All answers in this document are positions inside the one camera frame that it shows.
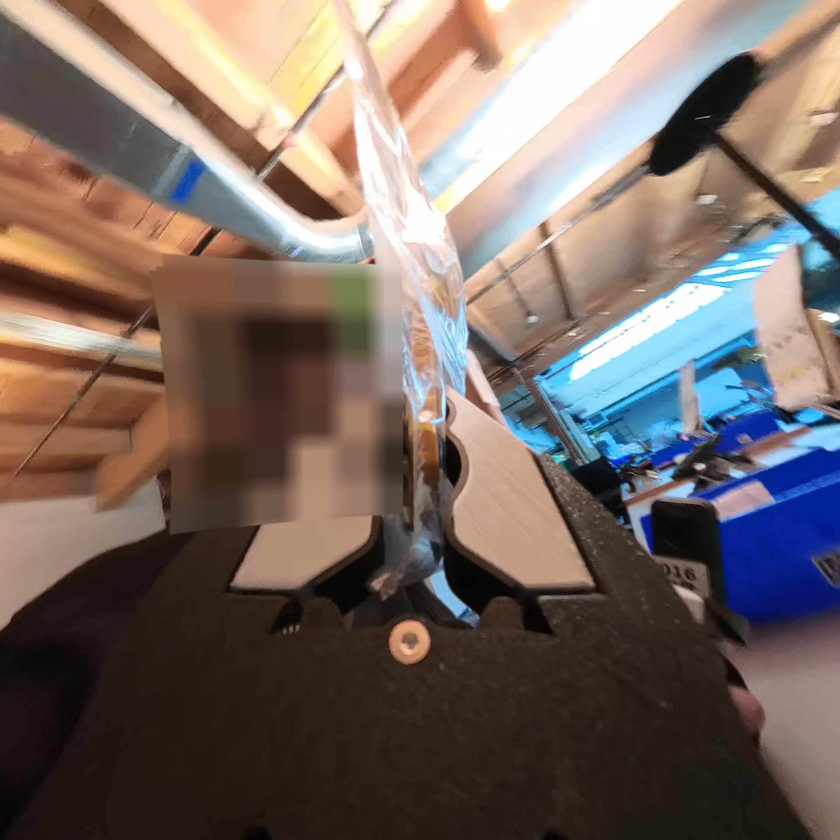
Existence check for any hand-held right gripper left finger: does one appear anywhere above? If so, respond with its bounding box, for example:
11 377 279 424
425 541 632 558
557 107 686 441
230 517 383 590

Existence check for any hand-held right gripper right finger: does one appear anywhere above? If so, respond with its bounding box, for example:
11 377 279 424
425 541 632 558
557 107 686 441
443 388 598 593

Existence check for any blue plastic bin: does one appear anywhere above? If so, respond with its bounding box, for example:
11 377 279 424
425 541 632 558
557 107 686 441
640 446 840 624

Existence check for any clear bag of yellow beams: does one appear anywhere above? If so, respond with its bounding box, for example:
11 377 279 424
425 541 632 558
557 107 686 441
333 0 468 595

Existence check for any black round disc on arm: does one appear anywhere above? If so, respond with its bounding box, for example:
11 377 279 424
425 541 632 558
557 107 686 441
648 52 840 260

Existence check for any person's left hand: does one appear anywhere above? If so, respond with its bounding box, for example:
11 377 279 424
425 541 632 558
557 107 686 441
727 663 767 746

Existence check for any silver round spiral duct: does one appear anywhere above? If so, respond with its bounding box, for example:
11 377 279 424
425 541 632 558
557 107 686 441
0 13 375 265

